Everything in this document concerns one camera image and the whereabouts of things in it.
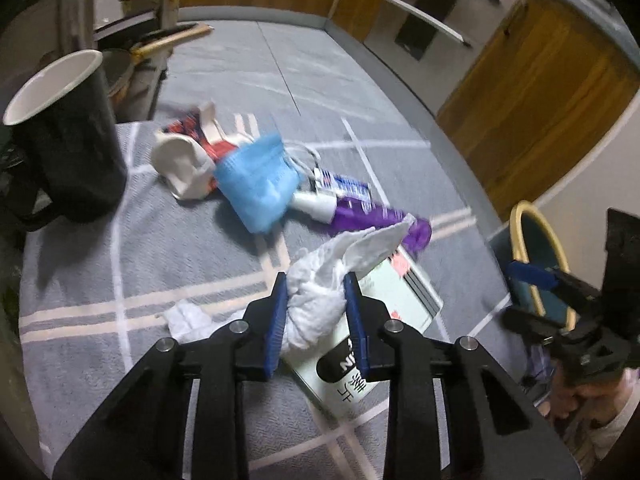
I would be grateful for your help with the red stained bucket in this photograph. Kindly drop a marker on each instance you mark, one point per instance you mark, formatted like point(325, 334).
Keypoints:
point(172, 7)

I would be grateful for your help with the small white tissue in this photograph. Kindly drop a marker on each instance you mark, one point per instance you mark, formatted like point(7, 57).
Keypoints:
point(187, 317)

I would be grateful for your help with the metal shelf rack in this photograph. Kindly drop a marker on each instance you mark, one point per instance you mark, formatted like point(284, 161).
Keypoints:
point(70, 5)

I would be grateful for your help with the blue face mask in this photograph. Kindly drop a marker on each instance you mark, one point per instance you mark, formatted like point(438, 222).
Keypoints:
point(255, 180)

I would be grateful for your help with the yellow rimmed teal bin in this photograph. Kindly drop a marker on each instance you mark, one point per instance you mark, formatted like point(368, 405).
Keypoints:
point(530, 245)

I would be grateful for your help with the crushed white paper cup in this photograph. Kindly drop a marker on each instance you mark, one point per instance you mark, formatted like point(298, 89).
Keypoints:
point(177, 160)

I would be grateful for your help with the purple tube white cap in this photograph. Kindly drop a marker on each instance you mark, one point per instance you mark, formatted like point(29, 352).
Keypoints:
point(365, 212)

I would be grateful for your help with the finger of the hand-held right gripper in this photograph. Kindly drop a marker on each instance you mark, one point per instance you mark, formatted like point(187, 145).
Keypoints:
point(532, 272)
point(527, 325)

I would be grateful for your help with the large white tissue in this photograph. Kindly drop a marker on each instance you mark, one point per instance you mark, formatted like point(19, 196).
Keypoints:
point(320, 285)

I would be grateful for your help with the wooden kitchen cabinet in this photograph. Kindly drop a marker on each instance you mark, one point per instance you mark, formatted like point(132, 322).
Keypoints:
point(540, 85)

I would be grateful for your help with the built-in oven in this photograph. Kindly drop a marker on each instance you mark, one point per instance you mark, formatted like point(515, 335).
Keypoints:
point(425, 30)

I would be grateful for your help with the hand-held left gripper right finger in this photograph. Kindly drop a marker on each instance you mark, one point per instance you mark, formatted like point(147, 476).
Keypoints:
point(356, 325)

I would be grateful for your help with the grey plaid blanket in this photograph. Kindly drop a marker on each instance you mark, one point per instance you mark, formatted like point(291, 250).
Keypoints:
point(150, 260)

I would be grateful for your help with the black mug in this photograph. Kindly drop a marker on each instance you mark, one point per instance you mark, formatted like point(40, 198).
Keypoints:
point(75, 160)

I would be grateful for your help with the white cardboard box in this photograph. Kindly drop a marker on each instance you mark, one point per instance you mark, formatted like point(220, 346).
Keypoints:
point(400, 290)

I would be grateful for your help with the blue white tube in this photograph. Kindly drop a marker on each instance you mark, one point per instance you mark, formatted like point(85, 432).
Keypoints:
point(350, 187)

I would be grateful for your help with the person's right hand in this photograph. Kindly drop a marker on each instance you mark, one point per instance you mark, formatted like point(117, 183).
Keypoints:
point(605, 395)

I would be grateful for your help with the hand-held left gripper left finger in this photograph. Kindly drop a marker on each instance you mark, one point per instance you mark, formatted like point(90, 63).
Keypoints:
point(277, 325)

